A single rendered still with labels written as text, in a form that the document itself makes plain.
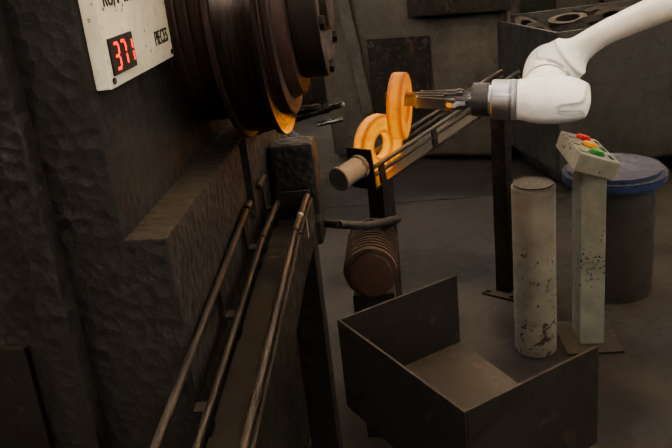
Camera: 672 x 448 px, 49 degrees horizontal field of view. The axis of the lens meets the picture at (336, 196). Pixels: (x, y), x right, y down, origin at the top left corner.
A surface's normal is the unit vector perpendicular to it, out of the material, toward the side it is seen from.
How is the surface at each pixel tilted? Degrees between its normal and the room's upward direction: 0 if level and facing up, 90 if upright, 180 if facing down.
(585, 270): 90
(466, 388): 5
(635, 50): 90
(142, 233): 0
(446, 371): 5
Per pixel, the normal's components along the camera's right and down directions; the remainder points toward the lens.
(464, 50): -0.31, 0.34
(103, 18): 0.99, -0.07
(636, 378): -0.11, -0.94
